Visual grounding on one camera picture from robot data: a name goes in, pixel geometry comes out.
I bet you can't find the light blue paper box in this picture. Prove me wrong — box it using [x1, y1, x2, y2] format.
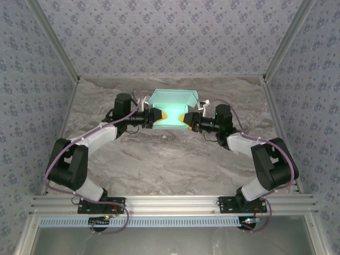
[148, 89, 199, 131]

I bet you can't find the grey metal panel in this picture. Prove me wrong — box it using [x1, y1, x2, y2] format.
[34, 227, 318, 255]

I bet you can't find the aluminium frame post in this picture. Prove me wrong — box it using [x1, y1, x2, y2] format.
[262, 0, 319, 82]
[26, 0, 81, 82]

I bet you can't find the aluminium lower frame beam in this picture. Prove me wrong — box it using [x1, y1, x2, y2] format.
[304, 214, 334, 255]
[14, 214, 40, 255]

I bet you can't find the aluminium mounting rail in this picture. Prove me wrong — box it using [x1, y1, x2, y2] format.
[29, 194, 319, 215]

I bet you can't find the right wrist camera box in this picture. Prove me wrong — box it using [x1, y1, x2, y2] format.
[198, 98, 211, 112]

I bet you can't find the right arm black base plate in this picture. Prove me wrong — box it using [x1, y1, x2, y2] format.
[218, 196, 268, 215]

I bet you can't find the aluminium table side rail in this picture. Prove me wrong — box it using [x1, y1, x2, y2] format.
[261, 75, 305, 194]
[41, 76, 81, 196]

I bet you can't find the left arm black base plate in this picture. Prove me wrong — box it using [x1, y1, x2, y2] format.
[77, 197, 126, 215]

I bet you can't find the small circuit board with LED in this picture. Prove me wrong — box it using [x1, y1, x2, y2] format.
[240, 216, 262, 231]
[88, 215, 111, 227]

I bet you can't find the white slotted cable duct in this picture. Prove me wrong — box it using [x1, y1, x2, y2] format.
[38, 215, 241, 228]

